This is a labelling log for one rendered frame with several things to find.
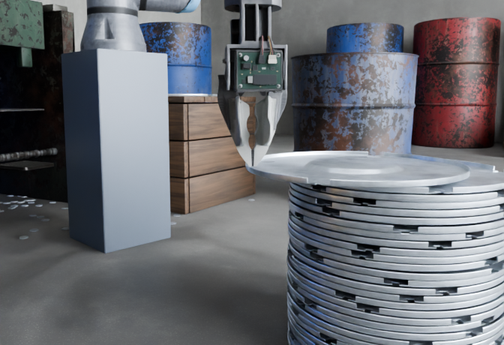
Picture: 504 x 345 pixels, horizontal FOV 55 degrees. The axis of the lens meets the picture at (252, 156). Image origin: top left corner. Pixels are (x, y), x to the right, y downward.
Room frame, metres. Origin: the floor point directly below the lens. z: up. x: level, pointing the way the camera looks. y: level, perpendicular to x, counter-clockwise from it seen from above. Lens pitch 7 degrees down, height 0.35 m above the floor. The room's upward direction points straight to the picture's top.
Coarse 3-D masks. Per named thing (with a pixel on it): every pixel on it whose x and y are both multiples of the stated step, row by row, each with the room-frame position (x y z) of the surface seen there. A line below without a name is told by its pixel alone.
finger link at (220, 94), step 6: (222, 78) 0.63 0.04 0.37; (222, 84) 0.63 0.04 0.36; (222, 90) 0.63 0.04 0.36; (228, 90) 0.63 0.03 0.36; (222, 96) 0.63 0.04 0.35; (228, 96) 0.63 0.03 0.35; (234, 96) 0.63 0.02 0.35; (222, 102) 0.63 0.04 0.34; (228, 102) 0.63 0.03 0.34; (222, 108) 0.63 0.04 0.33; (228, 108) 0.63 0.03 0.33; (222, 114) 0.63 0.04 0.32; (228, 114) 0.63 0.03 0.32; (228, 120) 0.63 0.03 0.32; (228, 126) 0.64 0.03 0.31
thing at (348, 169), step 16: (272, 160) 0.71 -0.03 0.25; (288, 160) 0.71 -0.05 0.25; (304, 160) 0.71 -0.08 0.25; (320, 160) 0.66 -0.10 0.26; (336, 160) 0.66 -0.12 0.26; (352, 160) 0.66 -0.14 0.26; (368, 160) 0.66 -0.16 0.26; (384, 160) 0.66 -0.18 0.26; (400, 160) 0.71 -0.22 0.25; (416, 160) 0.71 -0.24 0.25; (432, 160) 0.71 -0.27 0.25; (448, 160) 0.67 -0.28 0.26; (272, 176) 0.55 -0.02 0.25; (288, 176) 0.54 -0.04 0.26; (304, 176) 0.57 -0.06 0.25; (320, 176) 0.57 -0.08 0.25; (336, 176) 0.57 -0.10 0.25; (352, 176) 0.57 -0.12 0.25; (368, 176) 0.57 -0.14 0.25; (384, 176) 0.57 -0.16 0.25; (400, 176) 0.57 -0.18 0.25; (416, 176) 0.57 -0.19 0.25; (432, 176) 0.57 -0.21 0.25; (448, 176) 0.57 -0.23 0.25; (464, 176) 0.55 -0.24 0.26
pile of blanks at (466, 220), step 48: (336, 192) 0.55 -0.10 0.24; (336, 240) 0.55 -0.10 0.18; (384, 240) 0.52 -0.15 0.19; (432, 240) 0.51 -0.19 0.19; (480, 240) 0.52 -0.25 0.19; (288, 288) 0.67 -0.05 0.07; (336, 288) 0.54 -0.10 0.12; (384, 288) 0.51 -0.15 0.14; (432, 288) 0.52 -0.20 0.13; (480, 288) 0.52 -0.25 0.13; (288, 336) 0.65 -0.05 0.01; (336, 336) 0.54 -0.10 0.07; (384, 336) 0.51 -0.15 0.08; (432, 336) 0.51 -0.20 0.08; (480, 336) 0.52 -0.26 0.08
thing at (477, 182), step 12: (480, 168) 0.69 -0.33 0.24; (492, 168) 0.67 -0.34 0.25; (468, 180) 0.59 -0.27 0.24; (480, 180) 0.59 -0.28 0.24; (492, 180) 0.59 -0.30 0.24; (384, 192) 0.52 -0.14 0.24; (396, 192) 0.51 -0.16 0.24; (408, 192) 0.51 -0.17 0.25; (420, 192) 0.51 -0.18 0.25; (432, 192) 0.51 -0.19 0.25; (444, 192) 0.51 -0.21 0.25; (456, 192) 0.51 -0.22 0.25; (468, 192) 0.51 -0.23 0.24; (480, 192) 0.52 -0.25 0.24
